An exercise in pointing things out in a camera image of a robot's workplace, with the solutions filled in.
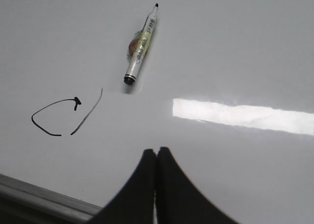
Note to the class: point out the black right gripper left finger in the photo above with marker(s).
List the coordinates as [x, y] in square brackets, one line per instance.
[134, 203]

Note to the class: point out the white whiteboard with aluminium frame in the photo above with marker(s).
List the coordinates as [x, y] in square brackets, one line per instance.
[226, 85]

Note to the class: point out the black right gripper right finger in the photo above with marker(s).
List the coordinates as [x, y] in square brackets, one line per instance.
[178, 201]

